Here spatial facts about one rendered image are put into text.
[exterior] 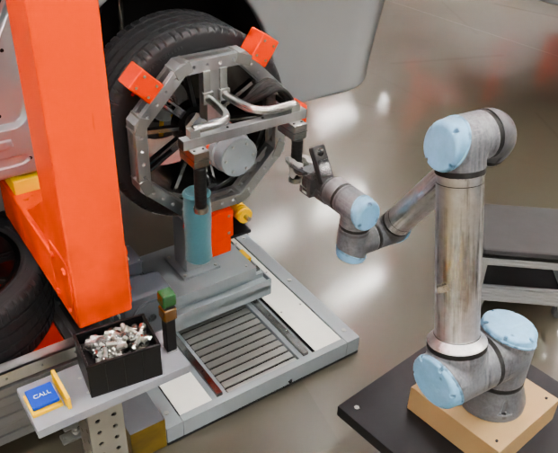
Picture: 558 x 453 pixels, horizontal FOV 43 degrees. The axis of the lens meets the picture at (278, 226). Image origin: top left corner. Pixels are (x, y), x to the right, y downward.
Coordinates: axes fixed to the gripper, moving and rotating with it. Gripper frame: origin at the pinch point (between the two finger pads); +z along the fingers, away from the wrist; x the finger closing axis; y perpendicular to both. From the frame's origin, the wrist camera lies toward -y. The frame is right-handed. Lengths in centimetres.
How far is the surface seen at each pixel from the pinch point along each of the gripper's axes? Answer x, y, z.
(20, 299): -85, 34, 19
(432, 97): 220, 83, 141
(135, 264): -45, 41, 26
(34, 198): -70, 15, 42
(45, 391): -91, 35, -19
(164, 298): -57, 17, -22
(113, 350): -73, 28, -22
